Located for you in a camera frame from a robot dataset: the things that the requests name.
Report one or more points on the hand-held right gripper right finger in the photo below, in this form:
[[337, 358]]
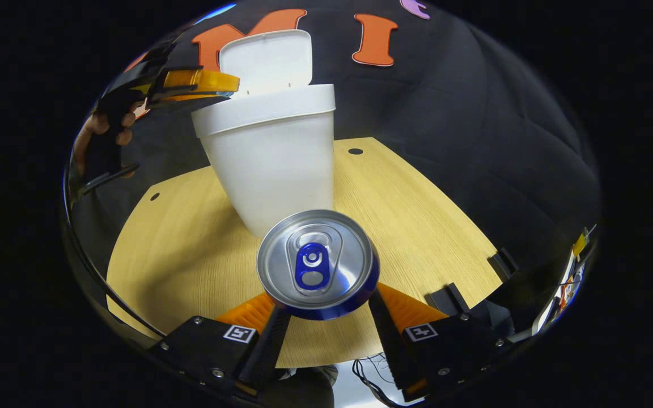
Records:
[[386, 345]]

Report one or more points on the dark cloth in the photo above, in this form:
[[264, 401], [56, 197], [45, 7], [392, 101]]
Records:
[[304, 388]]

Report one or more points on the white desktop garbage bin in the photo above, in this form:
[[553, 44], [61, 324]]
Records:
[[272, 164]]

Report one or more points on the blue pop can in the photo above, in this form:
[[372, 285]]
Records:
[[315, 263]]

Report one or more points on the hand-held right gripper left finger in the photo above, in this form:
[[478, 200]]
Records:
[[267, 345]]

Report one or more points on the black backdrop cloth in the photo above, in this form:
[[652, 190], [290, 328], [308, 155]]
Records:
[[474, 124]]

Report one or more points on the black desk bracket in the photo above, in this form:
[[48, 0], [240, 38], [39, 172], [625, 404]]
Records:
[[502, 263], [445, 299]]

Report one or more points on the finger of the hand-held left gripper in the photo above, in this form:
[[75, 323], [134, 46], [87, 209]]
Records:
[[190, 102], [204, 80]]

